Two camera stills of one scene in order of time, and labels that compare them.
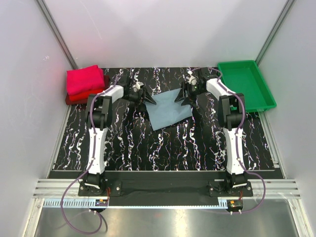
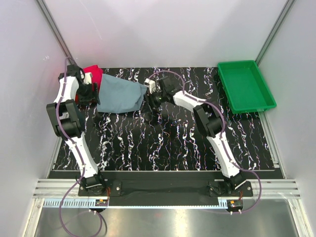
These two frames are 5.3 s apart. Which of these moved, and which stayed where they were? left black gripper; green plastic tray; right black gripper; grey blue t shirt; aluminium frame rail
Moved: left black gripper; grey blue t shirt; right black gripper
Stayed: green plastic tray; aluminium frame rail
